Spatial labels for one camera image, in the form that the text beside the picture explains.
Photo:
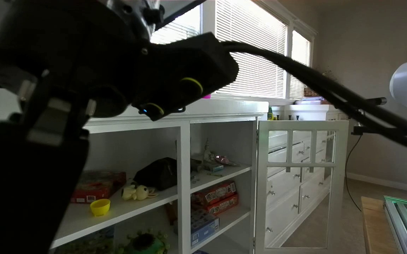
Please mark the white glass cupboard door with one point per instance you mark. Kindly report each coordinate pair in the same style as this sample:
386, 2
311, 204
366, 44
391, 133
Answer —
339, 188

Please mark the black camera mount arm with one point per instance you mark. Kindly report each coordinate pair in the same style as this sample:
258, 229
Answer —
366, 131

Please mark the blue game box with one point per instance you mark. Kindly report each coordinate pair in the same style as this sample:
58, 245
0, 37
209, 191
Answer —
205, 232

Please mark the white built-in cupboard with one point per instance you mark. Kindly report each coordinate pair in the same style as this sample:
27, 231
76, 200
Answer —
184, 188

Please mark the brown red game box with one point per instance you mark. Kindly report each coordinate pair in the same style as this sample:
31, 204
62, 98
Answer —
95, 188

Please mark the small dark bottle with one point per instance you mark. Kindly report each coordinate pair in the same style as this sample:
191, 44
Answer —
270, 114

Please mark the tan figurine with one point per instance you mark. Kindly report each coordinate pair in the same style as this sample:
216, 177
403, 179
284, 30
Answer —
208, 153

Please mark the white drawer cabinet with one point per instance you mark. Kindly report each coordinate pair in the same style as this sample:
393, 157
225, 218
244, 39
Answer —
278, 221

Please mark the black stereo camera bar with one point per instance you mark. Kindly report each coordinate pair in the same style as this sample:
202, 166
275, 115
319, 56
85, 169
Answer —
380, 101

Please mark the cream plush toy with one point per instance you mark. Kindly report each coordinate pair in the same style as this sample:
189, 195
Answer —
137, 193

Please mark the small yellow cup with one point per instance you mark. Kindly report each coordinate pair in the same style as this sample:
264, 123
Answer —
100, 208

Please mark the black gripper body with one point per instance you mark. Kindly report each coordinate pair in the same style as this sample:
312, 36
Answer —
62, 47

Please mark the green leafy toy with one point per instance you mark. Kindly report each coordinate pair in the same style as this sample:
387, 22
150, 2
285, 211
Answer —
141, 242

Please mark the wooden table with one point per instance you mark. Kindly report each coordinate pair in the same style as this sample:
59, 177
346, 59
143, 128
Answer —
374, 231

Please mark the pink plastic cup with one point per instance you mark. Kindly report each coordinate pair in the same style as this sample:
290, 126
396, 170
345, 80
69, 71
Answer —
206, 97

